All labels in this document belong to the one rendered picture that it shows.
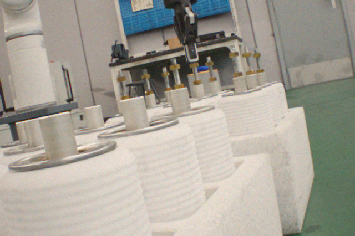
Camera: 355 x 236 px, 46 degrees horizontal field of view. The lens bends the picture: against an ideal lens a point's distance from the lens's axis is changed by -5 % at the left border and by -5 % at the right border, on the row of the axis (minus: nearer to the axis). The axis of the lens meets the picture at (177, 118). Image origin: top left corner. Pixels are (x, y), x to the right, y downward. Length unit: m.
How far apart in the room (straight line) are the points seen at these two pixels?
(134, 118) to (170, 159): 0.05
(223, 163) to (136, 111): 0.14
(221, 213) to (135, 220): 0.09
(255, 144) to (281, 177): 0.07
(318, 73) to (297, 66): 0.29
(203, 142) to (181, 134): 0.10
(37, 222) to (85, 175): 0.04
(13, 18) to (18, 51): 0.11
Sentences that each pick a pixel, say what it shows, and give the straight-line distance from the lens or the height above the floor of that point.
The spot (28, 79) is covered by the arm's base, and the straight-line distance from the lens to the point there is 1.02.
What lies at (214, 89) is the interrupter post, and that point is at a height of 0.26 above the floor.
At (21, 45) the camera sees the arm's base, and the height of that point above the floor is 0.45.
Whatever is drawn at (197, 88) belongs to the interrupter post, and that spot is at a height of 0.27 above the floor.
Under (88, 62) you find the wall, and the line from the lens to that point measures 6.45.
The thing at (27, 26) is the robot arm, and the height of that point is 0.49.
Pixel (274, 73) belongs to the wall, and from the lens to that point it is 5.83.
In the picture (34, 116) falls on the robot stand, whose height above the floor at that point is 0.29.
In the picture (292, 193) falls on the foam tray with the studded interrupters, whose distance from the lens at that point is 0.75.
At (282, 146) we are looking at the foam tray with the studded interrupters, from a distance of 0.73.
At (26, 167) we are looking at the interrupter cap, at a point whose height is 0.25.
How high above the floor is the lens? 0.28
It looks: 4 degrees down
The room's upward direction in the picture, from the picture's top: 11 degrees counter-clockwise
